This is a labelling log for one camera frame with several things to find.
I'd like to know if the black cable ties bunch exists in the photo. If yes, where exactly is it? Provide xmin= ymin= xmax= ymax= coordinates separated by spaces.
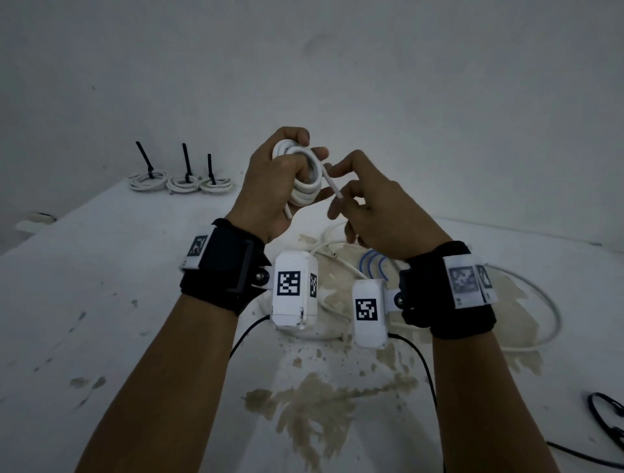
xmin=545 ymin=392 xmax=624 ymax=471

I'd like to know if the person's left forearm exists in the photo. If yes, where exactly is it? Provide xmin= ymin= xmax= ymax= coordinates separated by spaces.
xmin=75 ymin=294 xmax=240 ymax=473

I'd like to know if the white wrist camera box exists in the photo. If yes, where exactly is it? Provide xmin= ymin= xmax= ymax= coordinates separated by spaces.
xmin=270 ymin=251 xmax=319 ymax=329
xmin=352 ymin=279 xmax=406 ymax=350

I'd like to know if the short white cable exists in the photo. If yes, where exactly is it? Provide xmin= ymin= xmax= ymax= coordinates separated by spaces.
xmin=270 ymin=138 xmax=345 ymax=219
xmin=165 ymin=175 xmax=203 ymax=195
xmin=198 ymin=177 xmax=235 ymax=196
xmin=128 ymin=170 xmax=170 ymax=192

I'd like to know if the long white cable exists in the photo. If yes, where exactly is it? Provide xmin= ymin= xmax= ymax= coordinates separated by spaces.
xmin=280 ymin=222 xmax=562 ymax=353

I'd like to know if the black wrist strap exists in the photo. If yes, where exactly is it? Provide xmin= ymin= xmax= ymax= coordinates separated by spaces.
xmin=398 ymin=241 xmax=497 ymax=340
xmin=179 ymin=218 xmax=273 ymax=316

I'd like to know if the person's right forearm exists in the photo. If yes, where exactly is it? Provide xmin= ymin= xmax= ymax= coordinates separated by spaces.
xmin=431 ymin=331 xmax=562 ymax=473

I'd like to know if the person's right hand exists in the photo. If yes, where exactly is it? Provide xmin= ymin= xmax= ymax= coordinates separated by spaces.
xmin=322 ymin=149 xmax=453 ymax=262

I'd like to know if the black camera cable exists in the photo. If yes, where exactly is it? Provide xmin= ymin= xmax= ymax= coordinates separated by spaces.
xmin=387 ymin=333 xmax=447 ymax=473
xmin=229 ymin=315 xmax=272 ymax=359

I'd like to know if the white power adapter box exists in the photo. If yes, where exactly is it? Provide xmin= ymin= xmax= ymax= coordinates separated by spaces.
xmin=14 ymin=212 xmax=57 ymax=235

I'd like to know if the blue cable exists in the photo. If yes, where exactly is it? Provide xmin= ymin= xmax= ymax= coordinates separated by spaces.
xmin=359 ymin=249 xmax=398 ymax=283

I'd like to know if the person's left hand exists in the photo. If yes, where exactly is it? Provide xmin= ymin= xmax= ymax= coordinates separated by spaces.
xmin=225 ymin=126 xmax=332 ymax=244

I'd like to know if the white checkered marker tag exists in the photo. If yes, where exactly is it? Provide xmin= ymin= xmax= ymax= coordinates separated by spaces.
xmin=442 ymin=253 xmax=499 ymax=311
xmin=181 ymin=225 xmax=216 ymax=272

